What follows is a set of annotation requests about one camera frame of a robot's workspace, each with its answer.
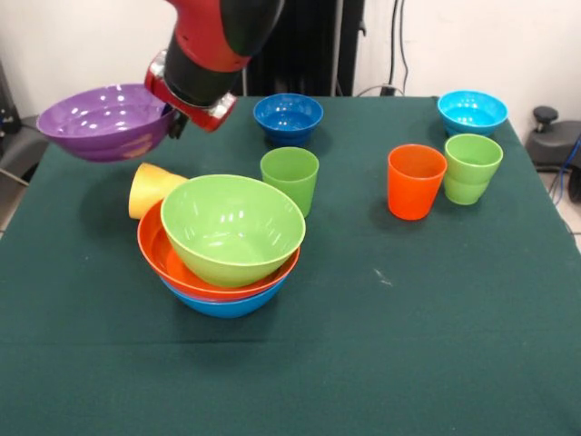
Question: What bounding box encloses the plain orange cup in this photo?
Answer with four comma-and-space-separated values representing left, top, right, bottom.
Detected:
387, 144, 448, 222

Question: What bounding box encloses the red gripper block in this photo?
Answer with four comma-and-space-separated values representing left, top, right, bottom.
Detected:
143, 48, 239, 140

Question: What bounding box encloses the blue cable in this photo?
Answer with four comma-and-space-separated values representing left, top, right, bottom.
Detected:
548, 135, 581, 203

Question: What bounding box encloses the light blue small bowl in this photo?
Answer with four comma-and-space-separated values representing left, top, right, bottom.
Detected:
437, 89, 509, 137

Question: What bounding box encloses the ribbed yellow cup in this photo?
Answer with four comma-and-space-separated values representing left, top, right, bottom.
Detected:
128, 162, 189, 221

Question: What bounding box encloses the dark blue small bowl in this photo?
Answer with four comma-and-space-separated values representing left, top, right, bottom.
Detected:
252, 93, 325, 148

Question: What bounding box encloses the dark green table cloth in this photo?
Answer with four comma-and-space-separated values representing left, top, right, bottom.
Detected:
0, 94, 581, 436

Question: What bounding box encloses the large green bowl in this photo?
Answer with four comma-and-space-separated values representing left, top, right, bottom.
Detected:
160, 173, 307, 289

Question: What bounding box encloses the large blue bowl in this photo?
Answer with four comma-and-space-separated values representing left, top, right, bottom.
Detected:
158, 272, 290, 320

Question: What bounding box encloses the grey chair base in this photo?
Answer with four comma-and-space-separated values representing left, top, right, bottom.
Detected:
0, 113, 52, 173

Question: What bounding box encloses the wide orange bowl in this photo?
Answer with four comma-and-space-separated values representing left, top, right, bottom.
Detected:
136, 199, 301, 303

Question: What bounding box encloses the ribbed green cup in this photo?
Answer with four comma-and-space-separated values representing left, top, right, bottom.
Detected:
442, 134, 504, 206

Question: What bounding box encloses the purple bowl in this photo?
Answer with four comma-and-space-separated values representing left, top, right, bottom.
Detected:
35, 84, 177, 164

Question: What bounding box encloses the black hanging cable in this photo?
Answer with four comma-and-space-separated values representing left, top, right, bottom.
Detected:
388, 4, 399, 87
398, 4, 410, 88

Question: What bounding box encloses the plain green cup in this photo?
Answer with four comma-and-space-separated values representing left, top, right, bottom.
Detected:
259, 146, 320, 219

